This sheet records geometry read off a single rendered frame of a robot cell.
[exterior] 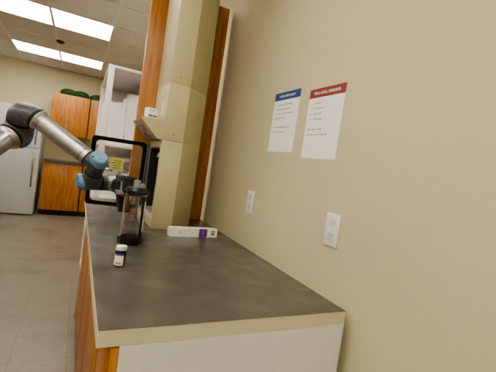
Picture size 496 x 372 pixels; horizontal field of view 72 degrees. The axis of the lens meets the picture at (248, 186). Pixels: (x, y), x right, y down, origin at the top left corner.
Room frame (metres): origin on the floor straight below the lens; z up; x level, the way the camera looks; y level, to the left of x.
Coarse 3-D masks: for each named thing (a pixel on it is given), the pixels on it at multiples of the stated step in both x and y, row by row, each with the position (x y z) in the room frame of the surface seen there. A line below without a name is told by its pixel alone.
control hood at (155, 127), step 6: (138, 120) 1.84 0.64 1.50; (144, 120) 1.72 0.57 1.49; (150, 120) 1.73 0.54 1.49; (156, 120) 1.74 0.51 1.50; (162, 120) 1.76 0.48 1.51; (150, 126) 1.73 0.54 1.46; (156, 126) 1.75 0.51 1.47; (162, 126) 1.76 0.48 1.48; (150, 132) 1.80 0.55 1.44; (156, 132) 1.75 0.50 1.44; (162, 132) 1.76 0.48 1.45; (150, 138) 1.91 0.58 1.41; (156, 138) 1.76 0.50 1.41
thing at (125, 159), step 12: (96, 144) 1.95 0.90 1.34; (108, 144) 1.97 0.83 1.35; (120, 144) 1.99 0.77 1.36; (108, 156) 1.97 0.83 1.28; (120, 156) 1.99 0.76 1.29; (132, 156) 2.01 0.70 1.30; (108, 168) 1.97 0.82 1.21; (120, 168) 1.99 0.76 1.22; (132, 168) 2.01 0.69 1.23; (96, 192) 1.96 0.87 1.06; (108, 192) 1.98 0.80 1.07
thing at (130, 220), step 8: (136, 192) 1.37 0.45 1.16; (128, 200) 1.38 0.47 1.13; (136, 200) 1.38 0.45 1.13; (128, 208) 1.38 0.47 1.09; (136, 208) 1.38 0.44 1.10; (128, 216) 1.38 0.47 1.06; (136, 216) 1.38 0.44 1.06; (120, 224) 1.40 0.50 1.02; (128, 224) 1.38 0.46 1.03; (136, 224) 1.39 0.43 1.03; (120, 232) 1.39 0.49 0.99; (128, 232) 1.38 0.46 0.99; (136, 232) 1.39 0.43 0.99
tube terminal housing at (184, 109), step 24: (168, 96) 1.76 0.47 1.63; (192, 96) 1.84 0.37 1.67; (168, 120) 1.77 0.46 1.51; (192, 120) 1.88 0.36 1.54; (168, 144) 1.78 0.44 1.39; (192, 144) 1.91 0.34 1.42; (168, 168) 1.79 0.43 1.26; (192, 168) 1.95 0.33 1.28; (168, 192) 1.79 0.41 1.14; (192, 192) 1.99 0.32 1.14; (168, 216) 1.80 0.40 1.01
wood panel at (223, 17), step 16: (160, 0) 2.07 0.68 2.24; (160, 16) 2.08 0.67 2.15; (224, 16) 2.26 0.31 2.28; (160, 32) 2.08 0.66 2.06; (224, 32) 2.27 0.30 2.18; (160, 48) 2.09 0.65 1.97; (144, 64) 2.05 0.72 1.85; (160, 64) 2.10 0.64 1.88; (144, 80) 2.06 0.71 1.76; (144, 96) 2.06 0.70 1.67; (208, 96) 2.25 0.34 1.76; (144, 112) 2.07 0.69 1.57; (208, 112) 2.25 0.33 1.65; (208, 128) 2.26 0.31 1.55; (208, 144) 2.27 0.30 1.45; (208, 160) 2.27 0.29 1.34; (192, 208) 2.24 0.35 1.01
